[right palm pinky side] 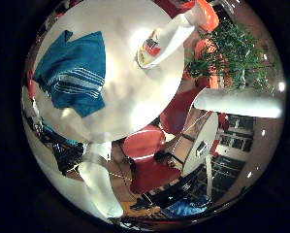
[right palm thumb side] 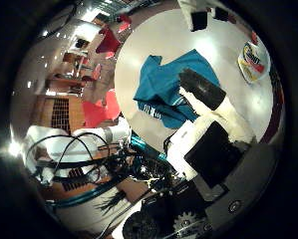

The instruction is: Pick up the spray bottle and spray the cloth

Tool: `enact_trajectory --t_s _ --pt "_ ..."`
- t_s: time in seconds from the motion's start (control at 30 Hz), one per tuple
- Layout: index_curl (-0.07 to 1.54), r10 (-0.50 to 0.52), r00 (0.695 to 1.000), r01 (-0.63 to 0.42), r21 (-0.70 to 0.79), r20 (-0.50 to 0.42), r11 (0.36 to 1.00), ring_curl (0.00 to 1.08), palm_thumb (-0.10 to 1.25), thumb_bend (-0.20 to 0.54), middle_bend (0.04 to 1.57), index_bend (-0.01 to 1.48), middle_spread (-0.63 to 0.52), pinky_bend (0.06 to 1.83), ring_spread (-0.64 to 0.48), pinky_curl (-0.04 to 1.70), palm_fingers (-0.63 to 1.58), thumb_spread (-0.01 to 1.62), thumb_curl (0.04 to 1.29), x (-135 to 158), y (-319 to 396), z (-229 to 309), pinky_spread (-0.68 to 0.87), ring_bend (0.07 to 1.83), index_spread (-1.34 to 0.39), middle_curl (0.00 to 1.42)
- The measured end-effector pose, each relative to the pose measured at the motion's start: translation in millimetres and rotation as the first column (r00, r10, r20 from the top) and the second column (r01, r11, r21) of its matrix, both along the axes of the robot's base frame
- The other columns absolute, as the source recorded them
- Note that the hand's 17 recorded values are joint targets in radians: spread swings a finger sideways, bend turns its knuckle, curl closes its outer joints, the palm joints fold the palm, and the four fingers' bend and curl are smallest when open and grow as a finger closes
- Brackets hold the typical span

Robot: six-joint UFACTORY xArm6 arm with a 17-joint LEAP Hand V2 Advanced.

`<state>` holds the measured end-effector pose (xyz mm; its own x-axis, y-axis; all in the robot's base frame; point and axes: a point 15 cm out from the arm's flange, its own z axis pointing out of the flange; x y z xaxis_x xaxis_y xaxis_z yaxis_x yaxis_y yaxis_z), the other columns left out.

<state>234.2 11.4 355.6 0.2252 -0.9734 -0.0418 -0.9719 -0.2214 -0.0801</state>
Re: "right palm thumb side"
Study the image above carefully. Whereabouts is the wooden cabinet with black grille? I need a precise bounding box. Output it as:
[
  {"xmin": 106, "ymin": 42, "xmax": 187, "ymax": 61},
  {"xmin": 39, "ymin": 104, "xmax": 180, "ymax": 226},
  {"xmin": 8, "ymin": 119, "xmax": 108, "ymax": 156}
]
[{"xmin": 31, "ymin": 94, "xmax": 87, "ymax": 134}]

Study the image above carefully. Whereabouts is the red chair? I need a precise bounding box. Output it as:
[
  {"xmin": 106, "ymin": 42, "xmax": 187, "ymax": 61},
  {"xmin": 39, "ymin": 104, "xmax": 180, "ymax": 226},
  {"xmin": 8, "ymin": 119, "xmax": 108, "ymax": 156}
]
[
  {"xmin": 81, "ymin": 89, "xmax": 122, "ymax": 129},
  {"xmin": 95, "ymin": 25, "xmax": 123, "ymax": 55}
]

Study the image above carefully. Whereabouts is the wooden desk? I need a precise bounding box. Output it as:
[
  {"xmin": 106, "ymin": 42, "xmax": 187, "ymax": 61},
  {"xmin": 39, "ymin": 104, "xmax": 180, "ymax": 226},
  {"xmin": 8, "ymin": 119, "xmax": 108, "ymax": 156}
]
[{"xmin": 44, "ymin": 73, "xmax": 87, "ymax": 96}]

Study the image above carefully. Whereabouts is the white spray bottle printed label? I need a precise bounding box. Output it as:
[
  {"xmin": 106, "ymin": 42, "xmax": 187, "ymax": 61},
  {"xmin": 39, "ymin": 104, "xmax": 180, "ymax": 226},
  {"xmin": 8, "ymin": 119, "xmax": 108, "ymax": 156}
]
[{"xmin": 237, "ymin": 31, "xmax": 272, "ymax": 85}]

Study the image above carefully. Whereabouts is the blue cloth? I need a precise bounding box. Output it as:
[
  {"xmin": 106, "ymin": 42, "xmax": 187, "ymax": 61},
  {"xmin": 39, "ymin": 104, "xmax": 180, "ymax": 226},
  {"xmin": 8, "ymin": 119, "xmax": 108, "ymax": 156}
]
[{"xmin": 133, "ymin": 49, "xmax": 221, "ymax": 129}]

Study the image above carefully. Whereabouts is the black cable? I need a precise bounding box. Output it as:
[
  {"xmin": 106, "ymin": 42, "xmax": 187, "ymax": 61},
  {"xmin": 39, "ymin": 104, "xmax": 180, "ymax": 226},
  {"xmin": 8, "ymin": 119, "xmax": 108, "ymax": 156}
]
[{"xmin": 24, "ymin": 131, "xmax": 112, "ymax": 178}]

